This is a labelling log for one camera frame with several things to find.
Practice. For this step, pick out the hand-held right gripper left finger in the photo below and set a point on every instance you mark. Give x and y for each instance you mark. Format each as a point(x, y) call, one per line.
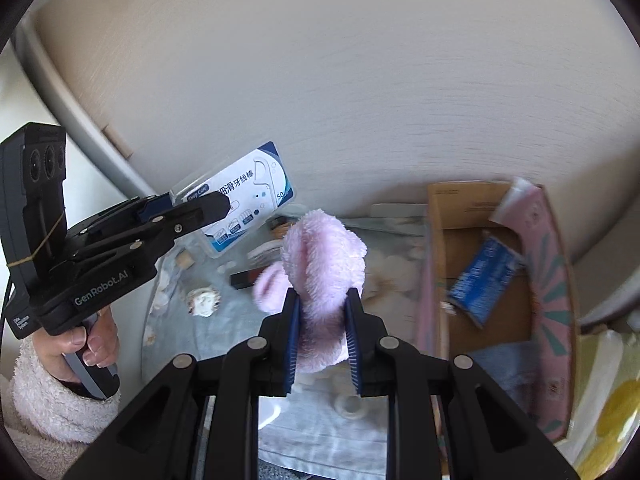
point(292, 345)

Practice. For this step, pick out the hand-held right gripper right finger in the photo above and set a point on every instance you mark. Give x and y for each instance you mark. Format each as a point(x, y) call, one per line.
point(352, 345)

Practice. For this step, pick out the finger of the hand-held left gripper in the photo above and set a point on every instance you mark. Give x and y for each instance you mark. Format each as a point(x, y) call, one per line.
point(152, 210)
point(200, 210)

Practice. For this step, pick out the clear dental floss box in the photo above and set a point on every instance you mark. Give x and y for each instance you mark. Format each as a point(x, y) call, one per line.
point(250, 185)

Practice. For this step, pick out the pink plush item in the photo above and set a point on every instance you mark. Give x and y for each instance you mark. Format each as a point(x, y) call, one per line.
point(320, 260)

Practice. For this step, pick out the cardboard box with pink print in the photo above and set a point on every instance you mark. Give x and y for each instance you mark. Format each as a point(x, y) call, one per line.
point(445, 210)

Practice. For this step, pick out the person's left hand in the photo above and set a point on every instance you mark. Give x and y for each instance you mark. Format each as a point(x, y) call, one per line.
point(102, 342)

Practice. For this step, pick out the small beige cube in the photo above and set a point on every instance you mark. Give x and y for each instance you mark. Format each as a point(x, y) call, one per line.
point(186, 259)

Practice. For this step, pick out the light blue floral tablecloth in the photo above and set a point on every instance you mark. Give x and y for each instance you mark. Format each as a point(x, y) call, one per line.
point(235, 320)

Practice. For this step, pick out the dark red rectangular case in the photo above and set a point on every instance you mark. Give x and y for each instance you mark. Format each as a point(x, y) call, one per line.
point(246, 277)

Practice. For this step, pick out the white brown plush ornament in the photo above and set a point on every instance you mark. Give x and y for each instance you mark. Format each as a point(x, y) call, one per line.
point(202, 302)

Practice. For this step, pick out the blue packet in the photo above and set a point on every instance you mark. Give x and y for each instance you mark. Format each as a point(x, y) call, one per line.
point(485, 275)

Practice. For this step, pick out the blue fabric piece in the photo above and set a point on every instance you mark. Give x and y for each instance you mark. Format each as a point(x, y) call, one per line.
point(502, 375)

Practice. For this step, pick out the yellow floral pillow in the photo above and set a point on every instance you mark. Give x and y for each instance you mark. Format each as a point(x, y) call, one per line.
point(610, 410)

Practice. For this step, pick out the grey padded frame edge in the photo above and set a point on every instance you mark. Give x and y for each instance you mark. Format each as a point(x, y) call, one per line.
point(85, 120)

